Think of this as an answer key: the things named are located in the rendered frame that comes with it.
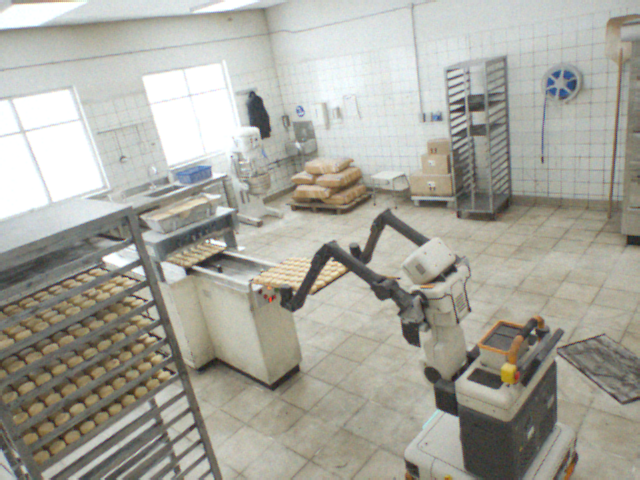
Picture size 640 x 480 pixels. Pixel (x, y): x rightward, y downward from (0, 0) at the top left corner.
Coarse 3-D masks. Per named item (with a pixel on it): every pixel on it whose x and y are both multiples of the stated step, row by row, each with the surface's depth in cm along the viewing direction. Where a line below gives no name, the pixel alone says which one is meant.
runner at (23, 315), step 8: (128, 264) 187; (136, 264) 190; (112, 272) 183; (120, 272) 185; (96, 280) 179; (104, 280) 181; (80, 288) 175; (88, 288) 177; (56, 296) 169; (64, 296) 171; (72, 296) 173; (40, 304) 166; (48, 304) 168; (56, 304) 170; (24, 312) 162; (32, 312) 164; (40, 312) 166; (8, 320) 159; (16, 320) 161; (0, 328) 158
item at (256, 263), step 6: (228, 252) 384; (222, 258) 391; (228, 258) 384; (234, 258) 378; (240, 258) 372; (246, 258) 366; (252, 258) 363; (246, 264) 369; (252, 264) 363; (258, 264) 357; (264, 264) 352; (270, 264) 347; (276, 264) 346
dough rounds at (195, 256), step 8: (192, 248) 402; (200, 248) 399; (208, 248) 394; (216, 248) 392; (224, 248) 390; (176, 256) 391; (184, 256) 386; (192, 256) 384; (200, 256) 380; (208, 256) 381; (176, 264) 378; (184, 264) 372; (192, 264) 373
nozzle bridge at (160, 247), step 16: (224, 208) 400; (192, 224) 373; (224, 224) 397; (144, 240) 358; (160, 240) 350; (176, 240) 368; (192, 240) 378; (208, 240) 382; (160, 256) 351; (160, 272) 364
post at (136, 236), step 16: (128, 208) 182; (128, 224) 184; (144, 256) 189; (144, 272) 192; (160, 304) 196; (160, 320) 200; (176, 352) 205; (176, 368) 208; (192, 400) 214; (192, 416) 218; (208, 448) 224
